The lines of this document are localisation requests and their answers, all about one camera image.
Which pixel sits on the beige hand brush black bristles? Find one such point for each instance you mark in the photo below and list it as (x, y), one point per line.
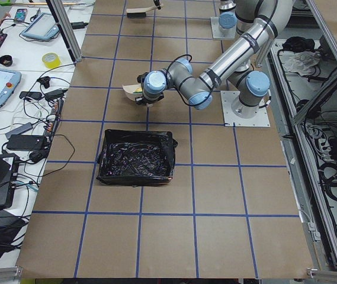
(142, 12)

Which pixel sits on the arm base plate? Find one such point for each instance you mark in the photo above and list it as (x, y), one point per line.
(220, 33)
(235, 114)

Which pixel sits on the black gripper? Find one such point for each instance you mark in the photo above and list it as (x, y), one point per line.
(150, 100)

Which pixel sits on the smartphone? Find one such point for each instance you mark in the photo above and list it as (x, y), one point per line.
(20, 15)

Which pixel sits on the yellow tape roll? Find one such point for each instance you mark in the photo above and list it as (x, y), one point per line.
(51, 60)

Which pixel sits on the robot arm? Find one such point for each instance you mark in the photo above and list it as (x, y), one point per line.
(257, 22)
(227, 17)

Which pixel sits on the aluminium frame post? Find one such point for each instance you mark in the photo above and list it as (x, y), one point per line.
(62, 21)

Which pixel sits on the power strip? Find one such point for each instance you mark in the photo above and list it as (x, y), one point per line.
(53, 119)

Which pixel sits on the white crumpled cloth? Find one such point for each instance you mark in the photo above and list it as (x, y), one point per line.
(302, 63)

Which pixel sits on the black power adapter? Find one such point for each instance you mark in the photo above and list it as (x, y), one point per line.
(19, 142)

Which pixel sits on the black lined trash bin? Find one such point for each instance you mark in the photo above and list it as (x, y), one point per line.
(137, 158)

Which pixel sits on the beige plastic dustpan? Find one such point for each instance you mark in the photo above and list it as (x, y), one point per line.
(130, 92)

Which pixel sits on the person hand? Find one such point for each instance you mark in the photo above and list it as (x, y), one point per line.
(6, 16)

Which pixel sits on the blue teach pendant far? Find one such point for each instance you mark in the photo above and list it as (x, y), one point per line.
(43, 28)

